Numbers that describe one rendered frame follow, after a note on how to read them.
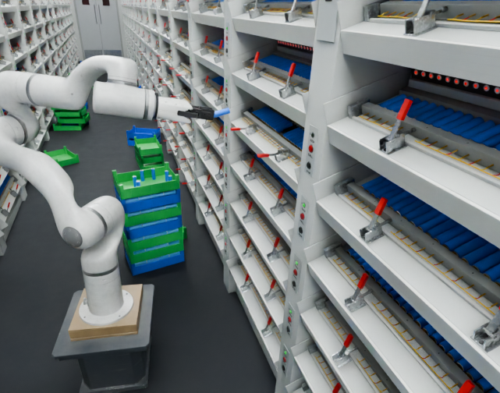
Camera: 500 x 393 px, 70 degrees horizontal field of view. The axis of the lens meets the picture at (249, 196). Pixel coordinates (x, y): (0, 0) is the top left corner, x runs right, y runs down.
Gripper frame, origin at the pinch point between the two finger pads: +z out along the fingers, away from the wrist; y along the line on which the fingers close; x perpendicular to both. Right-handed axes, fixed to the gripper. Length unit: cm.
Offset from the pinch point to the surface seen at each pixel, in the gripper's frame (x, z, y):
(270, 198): -25.2, 26.4, 5.2
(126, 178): -58, -14, -80
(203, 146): -42, 31, -100
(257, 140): -7.8, 20.8, -4.1
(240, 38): 22.8, 16.9, -30.0
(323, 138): 6.4, 16.1, 39.4
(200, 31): 22, 18, -100
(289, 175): -8.7, 19.6, 24.4
